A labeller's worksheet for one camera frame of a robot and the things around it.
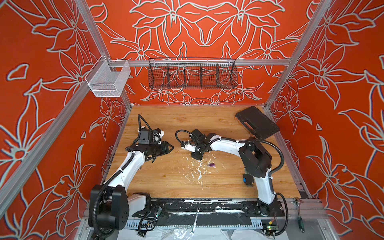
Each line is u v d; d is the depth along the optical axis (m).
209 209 0.74
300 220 0.69
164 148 0.73
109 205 0.40
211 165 0.88
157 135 0.73
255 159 0.52
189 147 0.83
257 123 1.04
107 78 0.93
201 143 0.71
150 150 0.67
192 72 0.95
